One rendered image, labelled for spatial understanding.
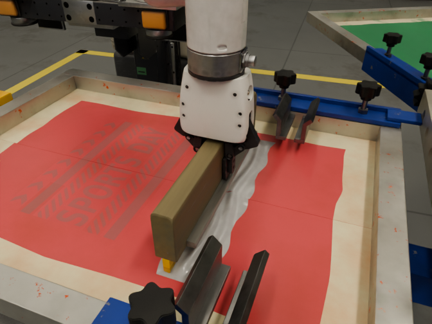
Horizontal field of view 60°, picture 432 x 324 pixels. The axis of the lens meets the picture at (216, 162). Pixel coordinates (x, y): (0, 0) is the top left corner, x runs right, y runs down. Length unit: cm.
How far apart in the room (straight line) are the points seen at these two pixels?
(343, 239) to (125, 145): 43
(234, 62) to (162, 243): 23
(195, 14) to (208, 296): 32
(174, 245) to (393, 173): 37
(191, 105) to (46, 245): 28
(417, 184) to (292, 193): 186
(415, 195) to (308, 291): 190
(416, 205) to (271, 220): 176
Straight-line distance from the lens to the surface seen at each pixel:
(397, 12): 174
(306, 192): 62
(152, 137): 76
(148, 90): 89
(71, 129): 83
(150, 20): 102
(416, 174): 253
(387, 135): 75
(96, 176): 67
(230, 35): 45
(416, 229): 213
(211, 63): 46
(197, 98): 50
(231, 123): 50
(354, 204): 62
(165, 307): 34
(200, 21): 45
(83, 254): 54
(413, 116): 80
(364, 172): 70
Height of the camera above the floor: 134
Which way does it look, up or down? 35 degrees down
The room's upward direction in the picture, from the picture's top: straight up
